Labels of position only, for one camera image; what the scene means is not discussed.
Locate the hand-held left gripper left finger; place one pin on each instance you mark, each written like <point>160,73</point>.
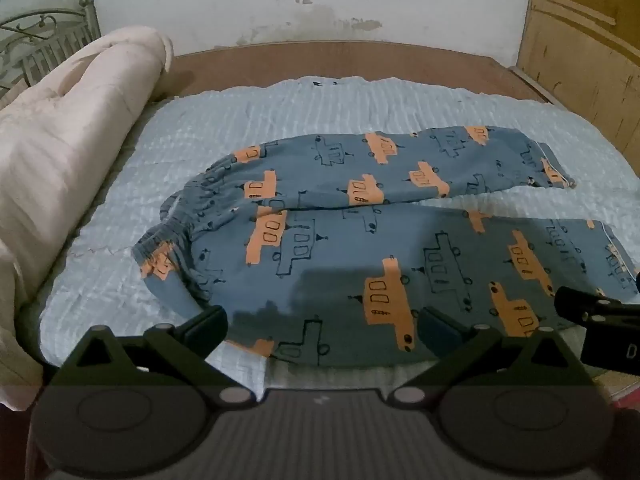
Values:
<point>206,329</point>

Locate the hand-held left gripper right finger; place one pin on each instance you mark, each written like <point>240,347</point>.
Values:
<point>439,330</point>

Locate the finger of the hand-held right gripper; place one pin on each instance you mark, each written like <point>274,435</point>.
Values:
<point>585,305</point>

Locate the blue printed pants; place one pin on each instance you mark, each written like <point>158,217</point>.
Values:
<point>350,240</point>

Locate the light blue quilted blanket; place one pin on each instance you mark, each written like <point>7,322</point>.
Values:
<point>225,125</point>

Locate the rolled beige blanket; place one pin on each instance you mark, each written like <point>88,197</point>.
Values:
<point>65,135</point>

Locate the brown wooden bed board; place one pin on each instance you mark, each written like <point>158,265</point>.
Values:
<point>300,62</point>

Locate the metal bed headboard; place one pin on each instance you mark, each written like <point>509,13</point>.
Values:
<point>50,45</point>

